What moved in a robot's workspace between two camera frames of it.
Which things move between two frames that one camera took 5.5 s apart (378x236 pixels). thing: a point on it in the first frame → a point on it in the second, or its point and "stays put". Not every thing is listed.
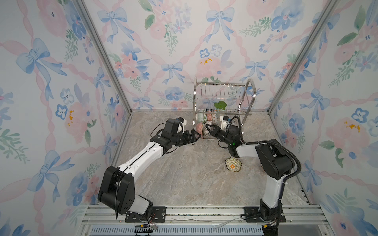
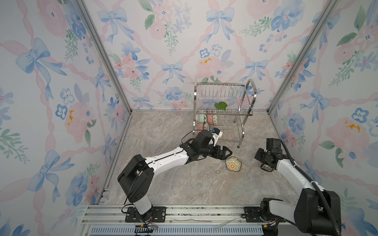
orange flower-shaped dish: [233, 164] stays put
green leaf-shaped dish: [220, 105] stays put
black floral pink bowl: [199, 128] stays put
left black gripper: [188, 140] → [222, 156]
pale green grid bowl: [200, 117] stays put
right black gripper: [215, 132] → [257, 155]
